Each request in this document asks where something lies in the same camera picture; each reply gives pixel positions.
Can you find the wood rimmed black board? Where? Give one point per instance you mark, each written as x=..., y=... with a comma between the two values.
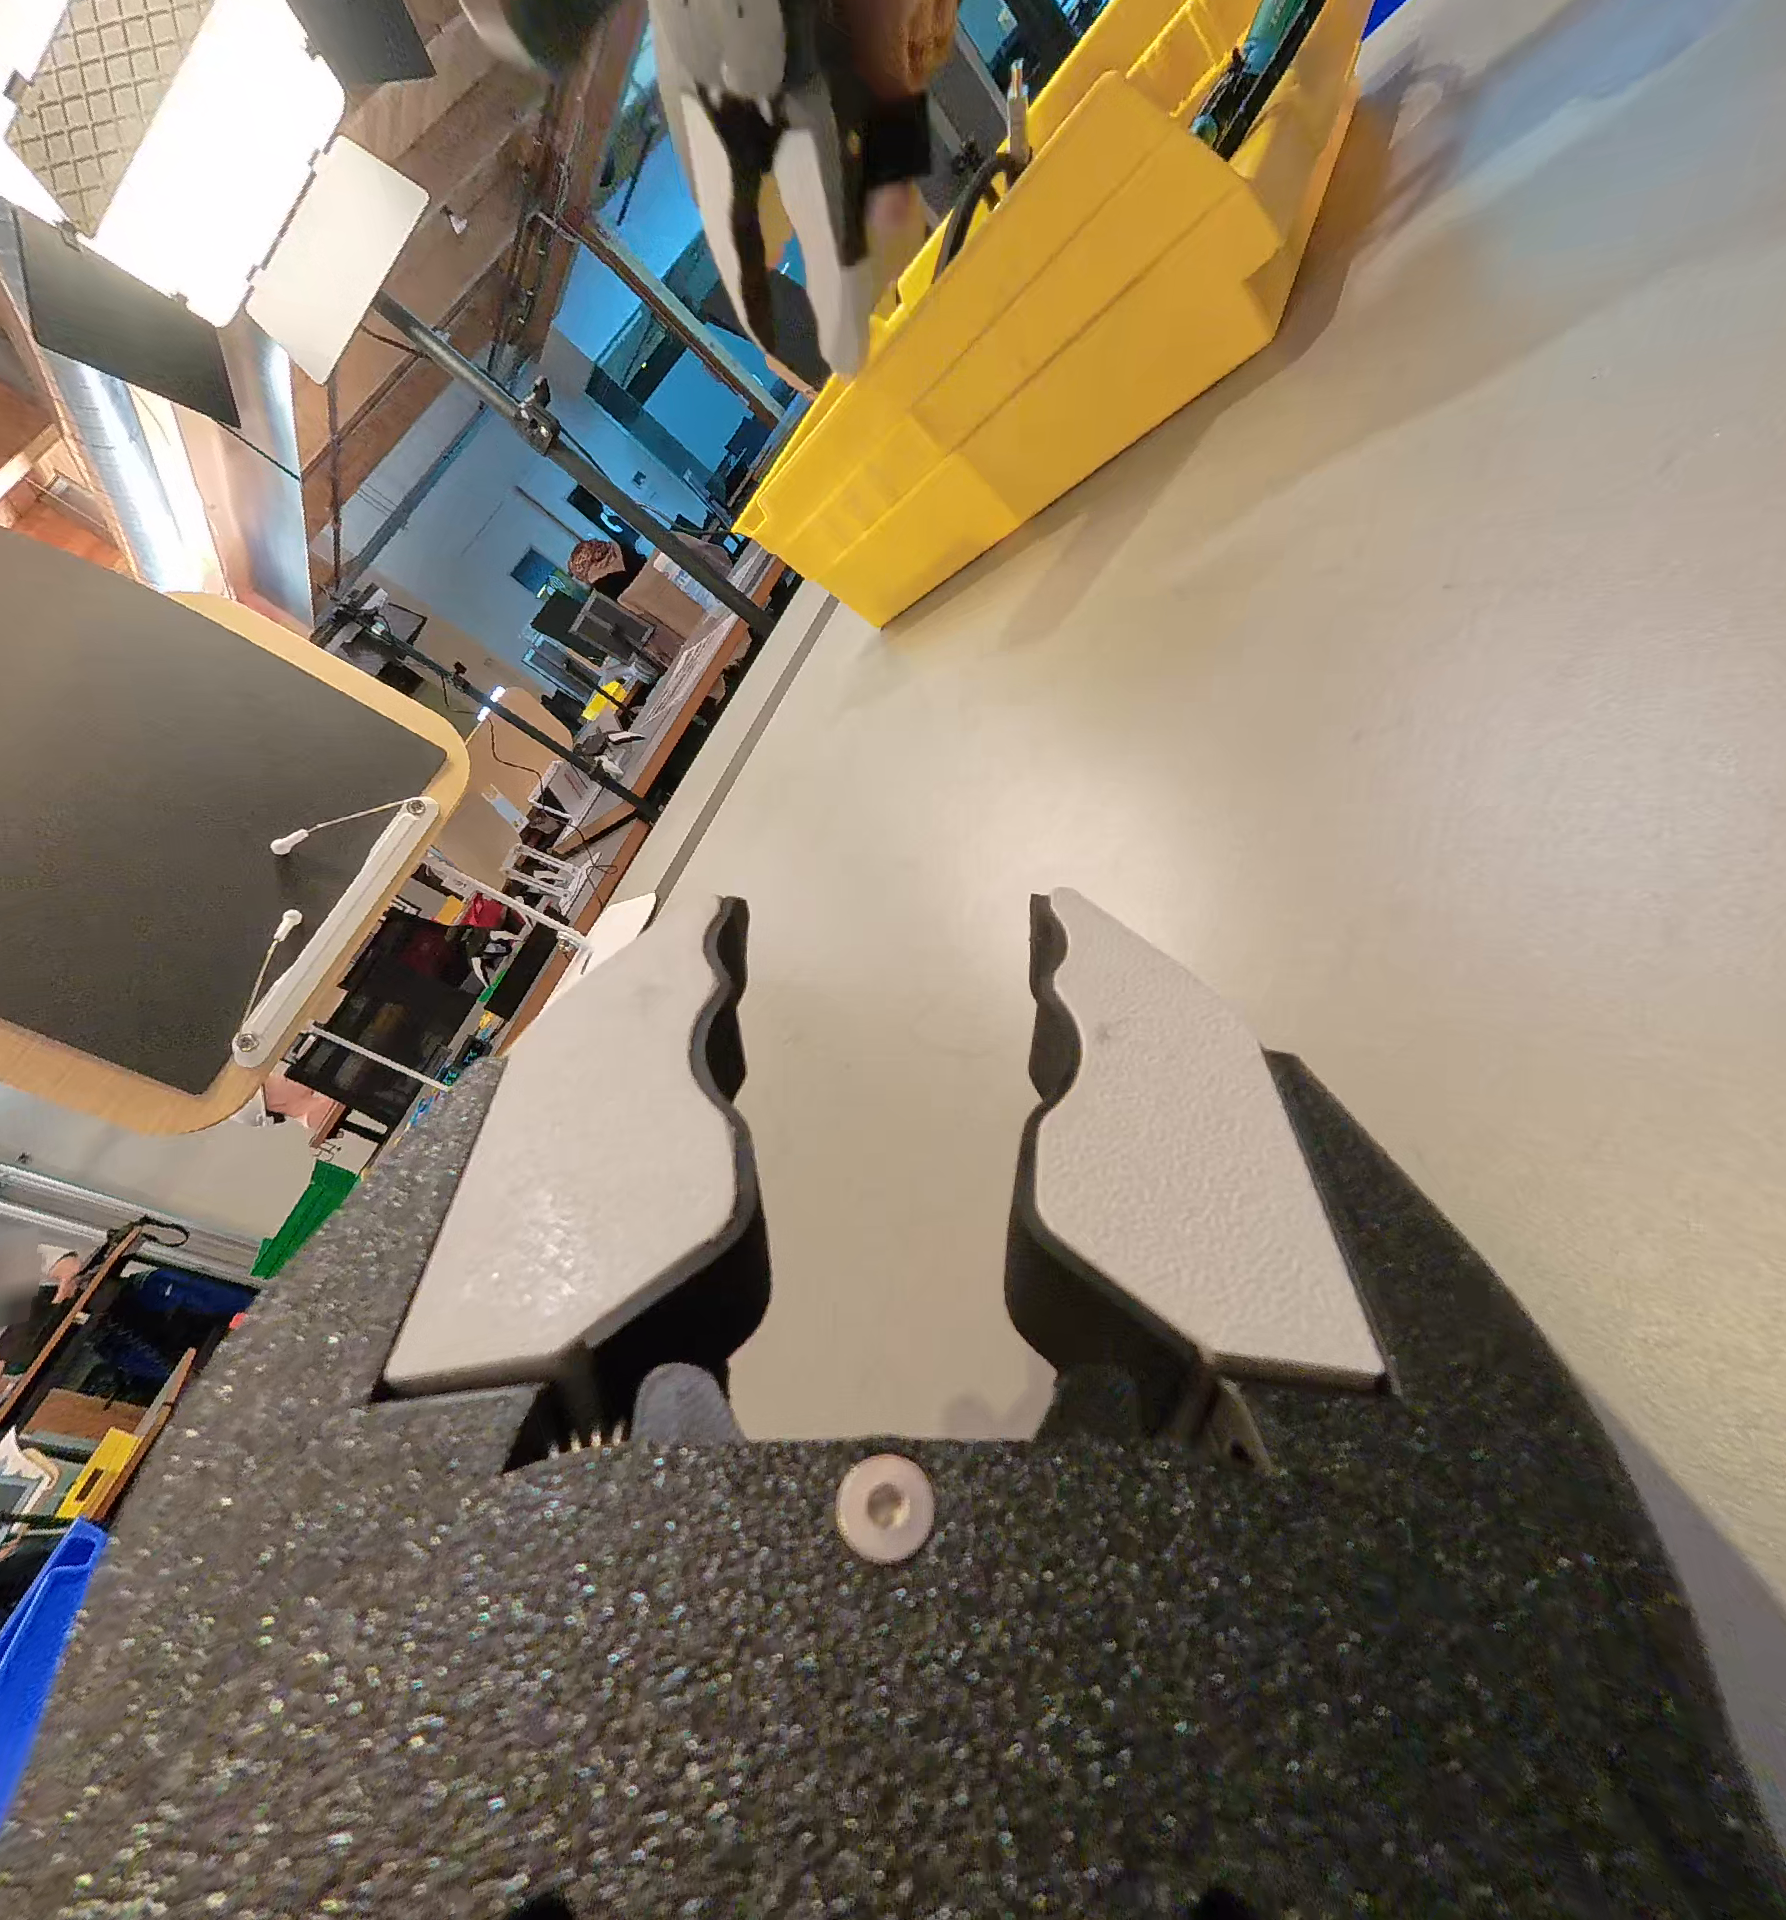
x=158, y=809

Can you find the person's right hand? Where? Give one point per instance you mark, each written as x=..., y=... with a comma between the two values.
x=902, y=45

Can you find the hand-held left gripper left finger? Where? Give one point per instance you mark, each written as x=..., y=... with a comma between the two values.
x=592, y=1186

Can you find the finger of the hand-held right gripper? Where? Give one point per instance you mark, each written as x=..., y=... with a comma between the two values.
x=826, y=239
x=712, y=210

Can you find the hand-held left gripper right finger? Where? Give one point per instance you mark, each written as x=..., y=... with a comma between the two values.
x=1193, y=1186

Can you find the white stand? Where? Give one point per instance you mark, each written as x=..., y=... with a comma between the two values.
x=338, y=930

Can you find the long wooden workbench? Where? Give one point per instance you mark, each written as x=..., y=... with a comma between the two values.
x=684, y=704

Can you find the studio light panel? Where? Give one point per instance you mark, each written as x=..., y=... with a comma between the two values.
x=174, y=179

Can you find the blue plastic crate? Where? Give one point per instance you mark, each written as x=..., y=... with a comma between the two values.
x=8, y=1725

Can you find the yellow plastic bin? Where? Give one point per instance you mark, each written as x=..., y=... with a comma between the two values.
x=1073, y=344

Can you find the black light stand pole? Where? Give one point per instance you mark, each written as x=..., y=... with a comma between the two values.
x=578, y=451

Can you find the green plastic bin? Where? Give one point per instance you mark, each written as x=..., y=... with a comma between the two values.
x=308, y=1222

